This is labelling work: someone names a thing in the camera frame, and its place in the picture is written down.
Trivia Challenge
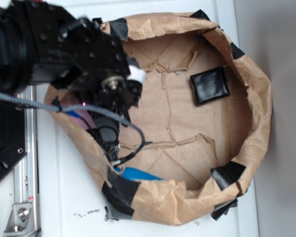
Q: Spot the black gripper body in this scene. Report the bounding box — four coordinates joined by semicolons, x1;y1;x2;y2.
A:
25;4;145;115

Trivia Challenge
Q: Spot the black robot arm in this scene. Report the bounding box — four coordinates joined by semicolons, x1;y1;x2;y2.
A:
0;0;145;114

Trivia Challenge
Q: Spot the blue plastic bottle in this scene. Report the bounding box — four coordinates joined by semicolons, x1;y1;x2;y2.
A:
114;167;162;181

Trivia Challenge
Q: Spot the black square pouch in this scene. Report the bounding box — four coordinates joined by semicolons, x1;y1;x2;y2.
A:
190;67;230;106

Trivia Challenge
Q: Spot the brown paper bag bin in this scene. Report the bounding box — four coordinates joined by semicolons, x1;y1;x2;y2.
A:
52;13;272;225

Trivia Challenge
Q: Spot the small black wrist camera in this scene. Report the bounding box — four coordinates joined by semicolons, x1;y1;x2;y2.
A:
87;116;120;161

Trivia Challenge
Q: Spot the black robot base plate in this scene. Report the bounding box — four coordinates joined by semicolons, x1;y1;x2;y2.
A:
0;101;27;182

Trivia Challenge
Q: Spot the aluminium extrusion rail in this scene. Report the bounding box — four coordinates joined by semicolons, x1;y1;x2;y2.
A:
3;86;41;237

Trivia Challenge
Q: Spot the metal corner bracket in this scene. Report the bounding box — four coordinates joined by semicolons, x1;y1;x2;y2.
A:
3;203;35;237

